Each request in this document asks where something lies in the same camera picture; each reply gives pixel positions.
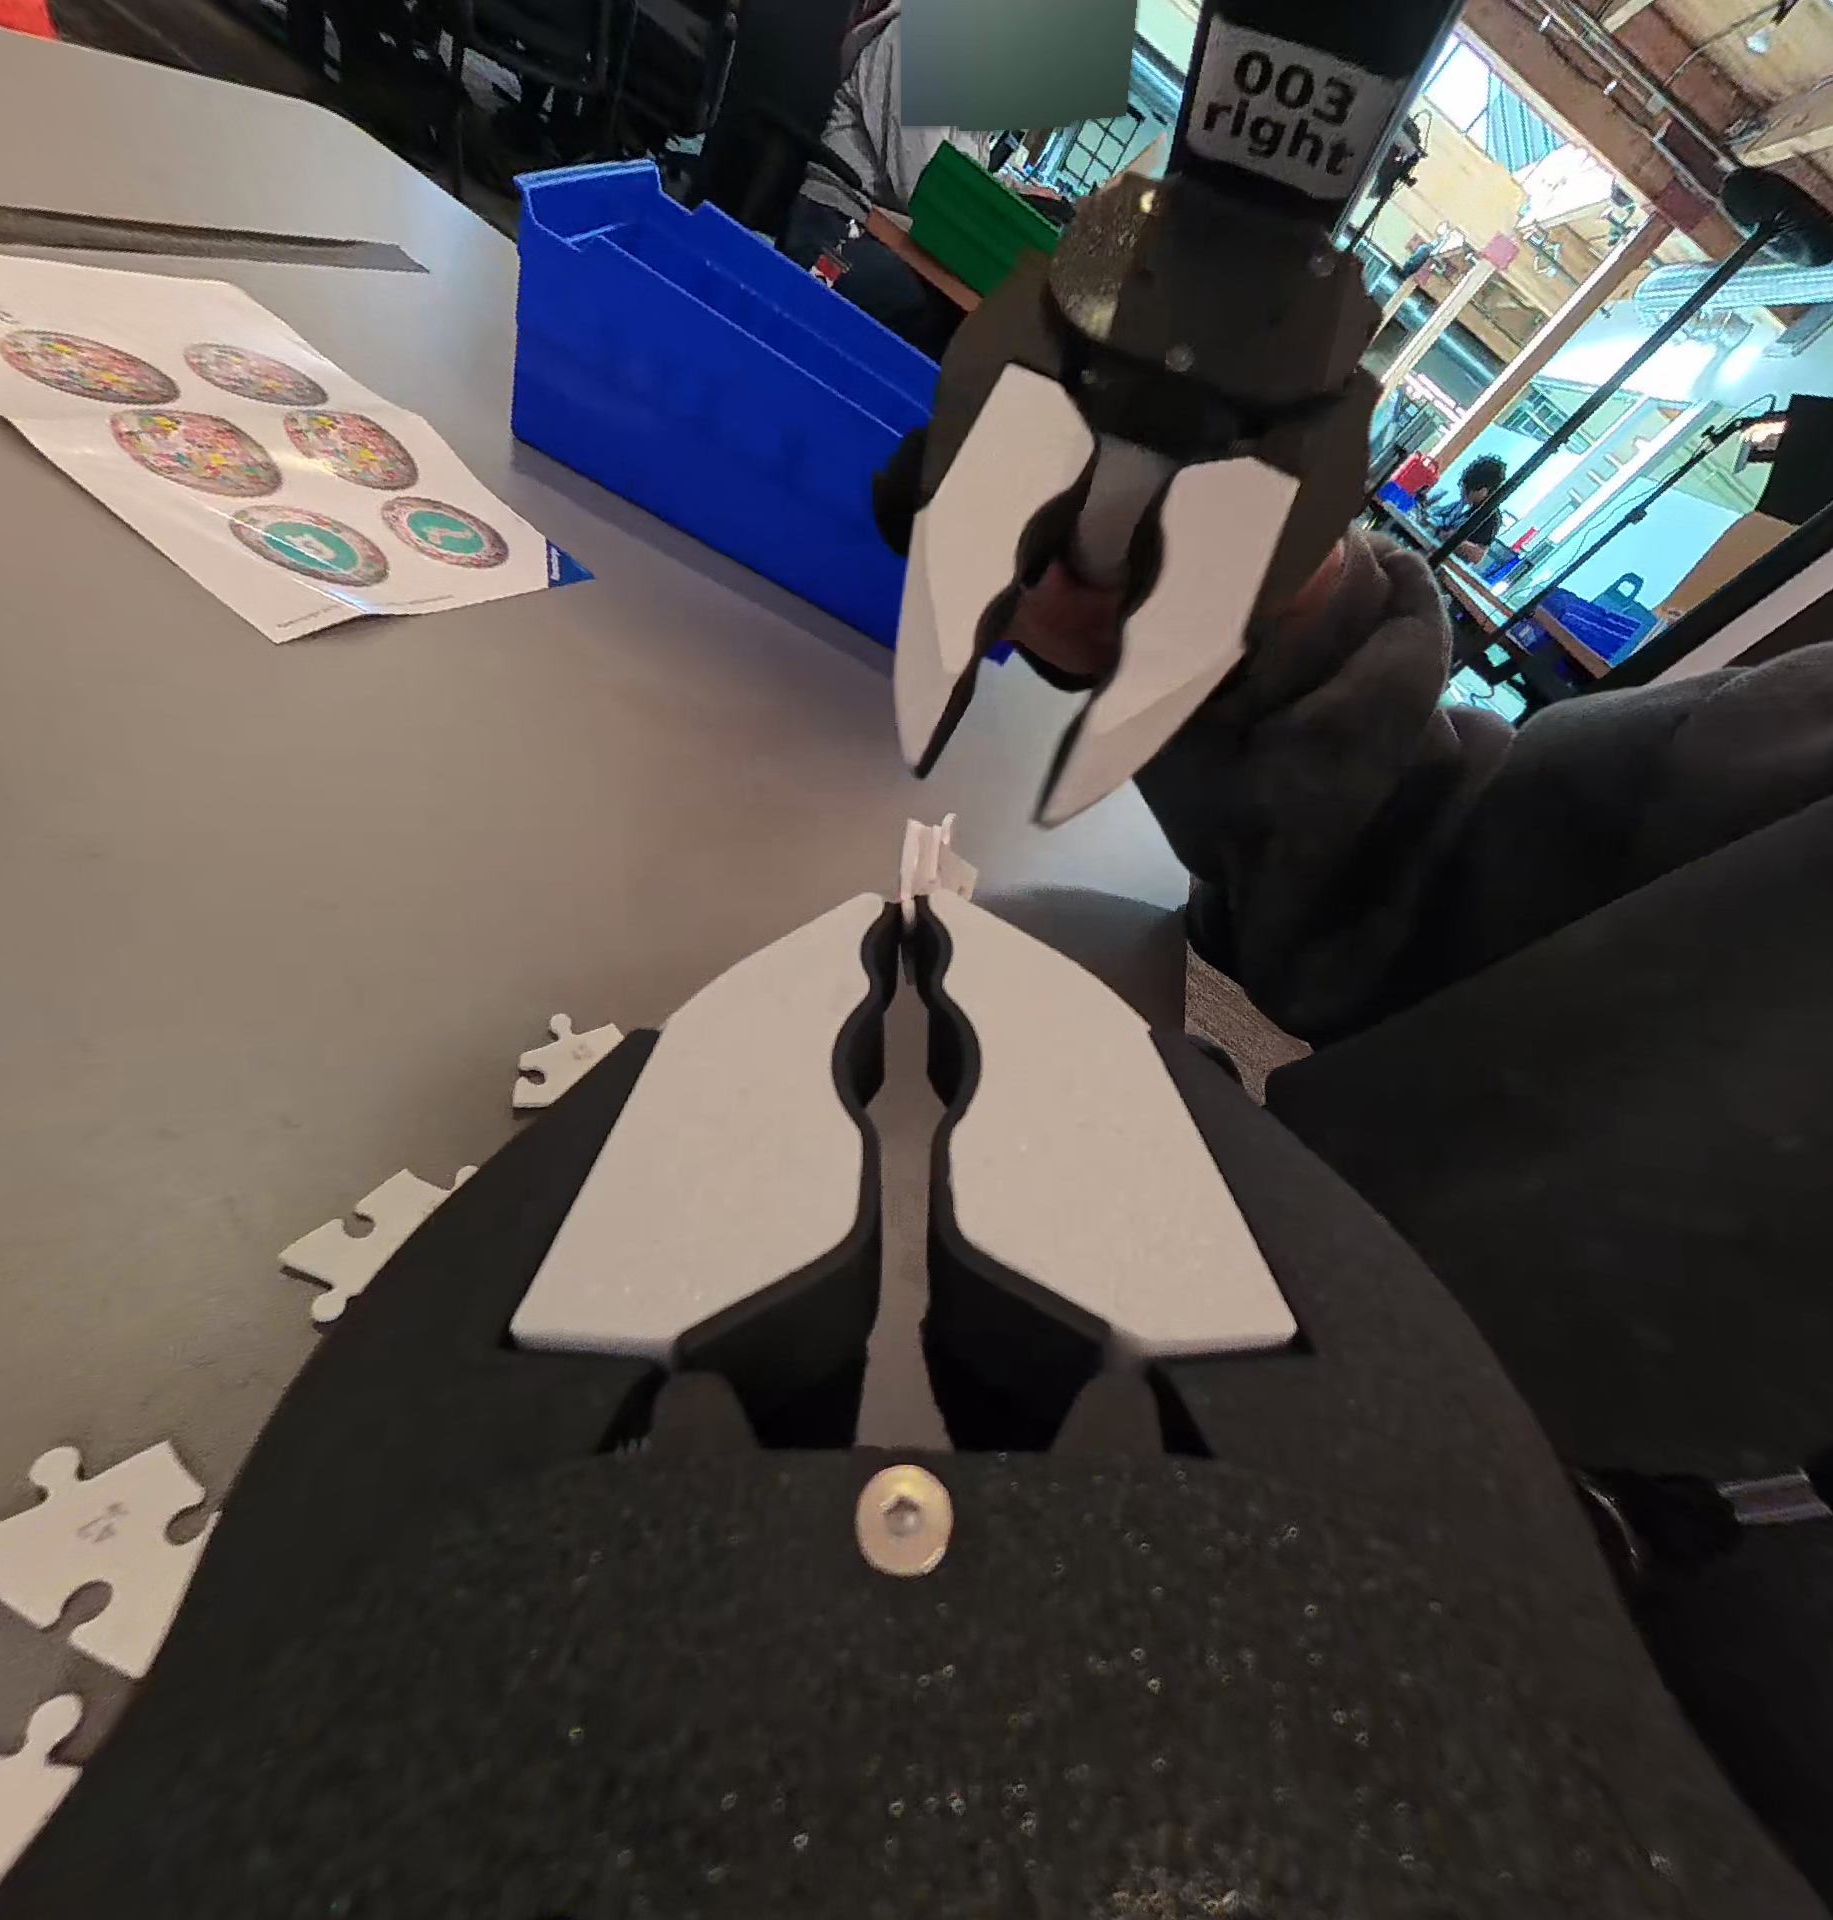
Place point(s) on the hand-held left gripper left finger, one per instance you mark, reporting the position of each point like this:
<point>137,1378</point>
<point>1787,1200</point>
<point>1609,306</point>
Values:
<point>708,1172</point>

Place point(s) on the printed instruction leaflet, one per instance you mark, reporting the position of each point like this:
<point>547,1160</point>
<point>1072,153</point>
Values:
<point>227,450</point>

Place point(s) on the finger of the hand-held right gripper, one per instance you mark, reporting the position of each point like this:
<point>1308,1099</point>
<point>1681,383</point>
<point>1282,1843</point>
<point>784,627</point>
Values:
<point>977,512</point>
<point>1202,585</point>

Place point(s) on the blue plastic bin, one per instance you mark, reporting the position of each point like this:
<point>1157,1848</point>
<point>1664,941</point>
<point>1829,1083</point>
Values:
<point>708,390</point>

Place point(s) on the person's right forearm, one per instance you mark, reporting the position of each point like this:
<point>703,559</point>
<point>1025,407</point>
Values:
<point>1367,812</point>

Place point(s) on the black studio lamp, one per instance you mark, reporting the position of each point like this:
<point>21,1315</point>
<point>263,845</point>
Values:
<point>1781,218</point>

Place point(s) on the person's right hand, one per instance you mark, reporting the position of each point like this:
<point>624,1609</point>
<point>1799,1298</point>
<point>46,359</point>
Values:
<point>1072,617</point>

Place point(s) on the green bin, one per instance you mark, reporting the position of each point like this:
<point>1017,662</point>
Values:
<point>992,225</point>

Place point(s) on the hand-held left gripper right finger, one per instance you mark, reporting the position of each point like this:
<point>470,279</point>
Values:
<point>1111,1172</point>

